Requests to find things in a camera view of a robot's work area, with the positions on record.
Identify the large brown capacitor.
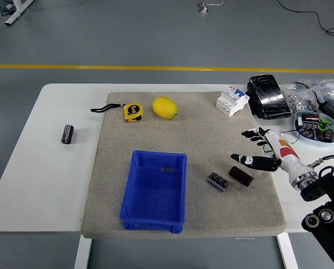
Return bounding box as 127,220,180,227
300,112,321,126

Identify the blue plastic box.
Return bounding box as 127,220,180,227
119,150,188,234

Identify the grey-brown mat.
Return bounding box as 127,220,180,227
80,91,287,239

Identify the grey floor socket with cord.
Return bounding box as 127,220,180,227
197,0,224,14

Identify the green connector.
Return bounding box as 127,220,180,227
317,117,333,132

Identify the clear bag of blue parts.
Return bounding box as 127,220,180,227
299,78,334,108

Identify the yellow lemon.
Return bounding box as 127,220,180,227
152,96,179,120

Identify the white circuit breaker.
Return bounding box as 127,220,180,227
215,86,251,118

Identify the white table leg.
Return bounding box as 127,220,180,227
73,234,92,269
276,233,299,269

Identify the white table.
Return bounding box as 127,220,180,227
0,83,334,233

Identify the dark battery with white print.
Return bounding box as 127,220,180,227
207,171,230,192

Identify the yellow tape measure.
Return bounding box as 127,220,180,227
90,102,145,124

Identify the black pack in plastic wrap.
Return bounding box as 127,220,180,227
245,74,293,120

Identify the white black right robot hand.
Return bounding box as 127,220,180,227
230,127,311,182

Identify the white stand frame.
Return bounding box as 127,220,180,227
3,0,35,26

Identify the light blue bowl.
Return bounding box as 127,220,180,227
293,110,334,147

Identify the black floor cable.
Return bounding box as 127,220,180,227
276,0,334,42

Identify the dark battery with grey stripe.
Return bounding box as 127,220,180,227
61,124,75,145

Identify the clear bag of metal nuts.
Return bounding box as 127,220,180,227
284,82,319,113

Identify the thin black wire with block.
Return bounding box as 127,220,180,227
281,130,301,145

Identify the dark capacitor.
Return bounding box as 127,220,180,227
298,123,317,140
315,128,334,143

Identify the black power adapter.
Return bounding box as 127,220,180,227
318,100,334,124

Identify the plain dark brown battery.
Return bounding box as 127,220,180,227
229,165,254,187

